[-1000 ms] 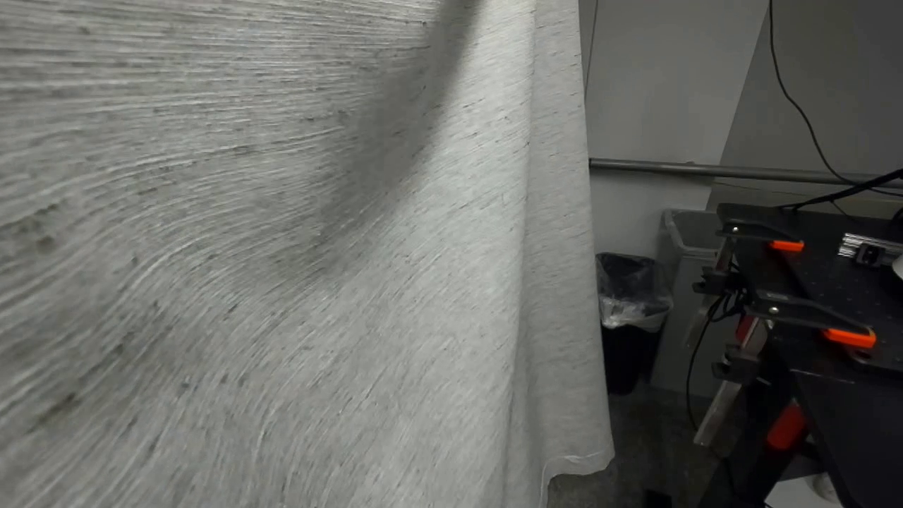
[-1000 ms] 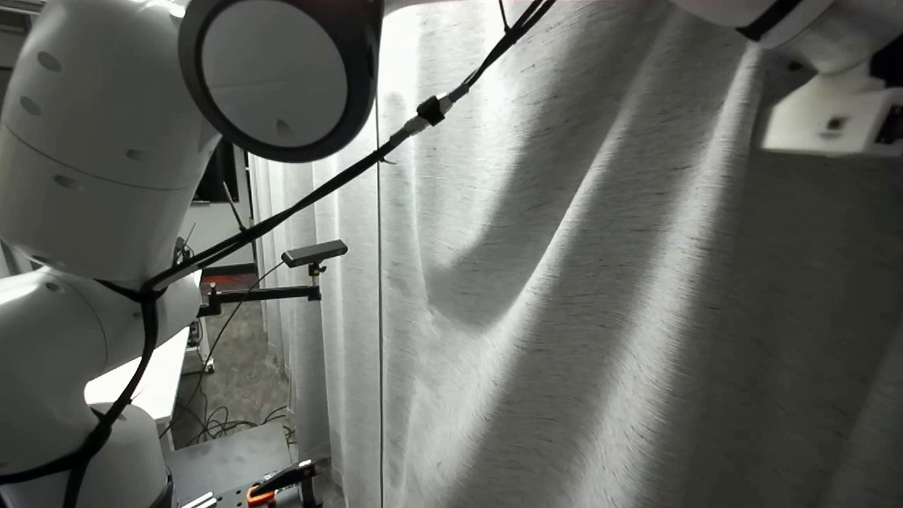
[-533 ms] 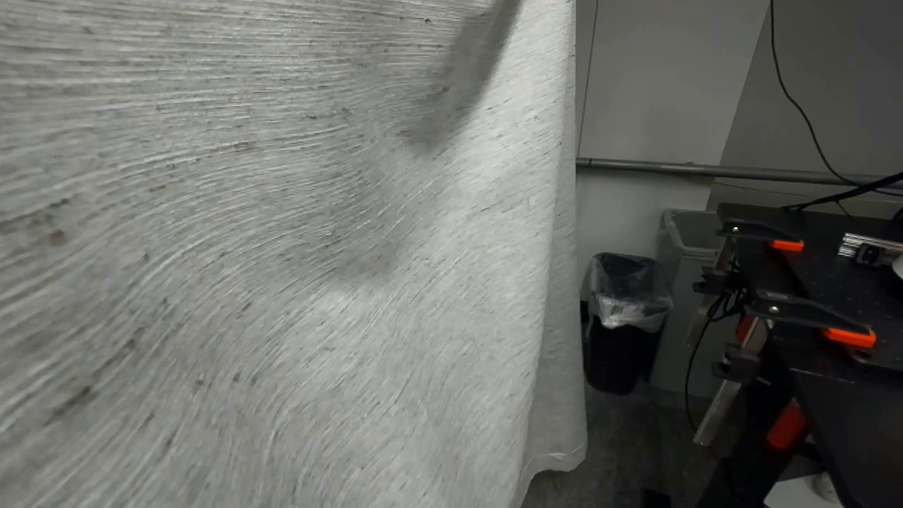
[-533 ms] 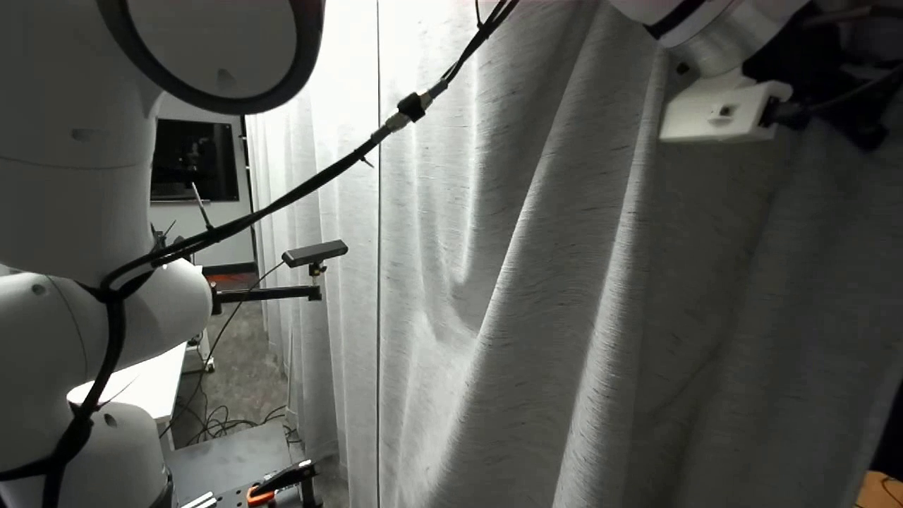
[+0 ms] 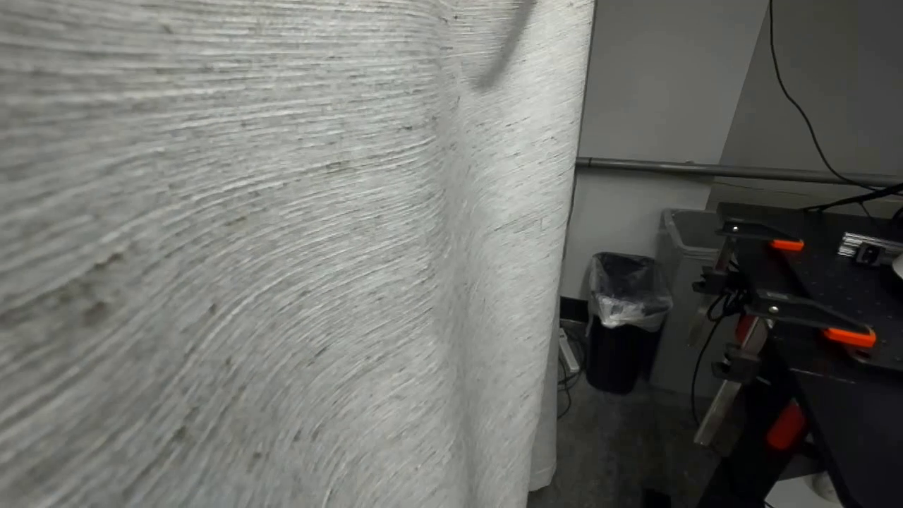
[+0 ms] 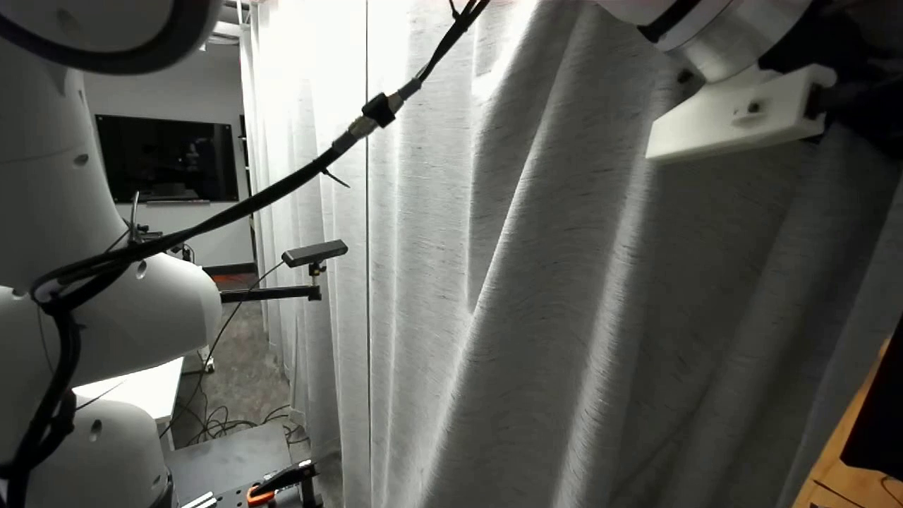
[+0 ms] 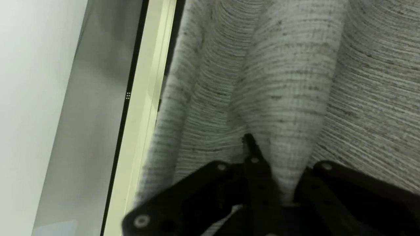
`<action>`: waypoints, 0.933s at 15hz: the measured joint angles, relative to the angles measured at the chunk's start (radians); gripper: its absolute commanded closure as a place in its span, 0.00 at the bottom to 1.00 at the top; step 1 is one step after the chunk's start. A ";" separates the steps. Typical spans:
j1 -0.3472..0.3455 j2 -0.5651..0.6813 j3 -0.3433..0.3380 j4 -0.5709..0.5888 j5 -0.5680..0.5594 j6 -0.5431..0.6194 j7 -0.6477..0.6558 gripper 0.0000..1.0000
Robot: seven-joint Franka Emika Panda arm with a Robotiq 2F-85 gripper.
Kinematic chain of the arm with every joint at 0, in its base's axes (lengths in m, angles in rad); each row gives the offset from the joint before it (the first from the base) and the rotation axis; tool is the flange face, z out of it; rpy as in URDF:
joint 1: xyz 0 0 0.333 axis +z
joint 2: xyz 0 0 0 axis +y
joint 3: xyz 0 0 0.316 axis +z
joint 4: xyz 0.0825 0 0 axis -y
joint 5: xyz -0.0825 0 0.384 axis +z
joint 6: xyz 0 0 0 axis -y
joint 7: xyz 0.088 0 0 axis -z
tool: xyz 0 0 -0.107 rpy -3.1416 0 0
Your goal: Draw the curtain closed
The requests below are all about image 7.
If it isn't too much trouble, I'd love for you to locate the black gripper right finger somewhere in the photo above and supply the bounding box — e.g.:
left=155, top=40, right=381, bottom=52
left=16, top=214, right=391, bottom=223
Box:
left=295, top=160, right=420, bottom=236

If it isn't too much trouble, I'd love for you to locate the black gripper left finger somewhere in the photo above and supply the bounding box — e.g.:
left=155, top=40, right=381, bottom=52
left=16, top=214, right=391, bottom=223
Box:
left=121, top=133, right=286, bottom=236

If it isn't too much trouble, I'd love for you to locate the white woven curtain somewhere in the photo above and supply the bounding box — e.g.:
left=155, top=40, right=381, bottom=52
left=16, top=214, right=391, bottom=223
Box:
left=133, top=0, right=420, bottom=236

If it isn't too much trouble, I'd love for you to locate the cream window frame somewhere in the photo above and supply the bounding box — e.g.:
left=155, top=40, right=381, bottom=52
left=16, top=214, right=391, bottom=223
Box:
left=101, top=0, right=180, bottom=236

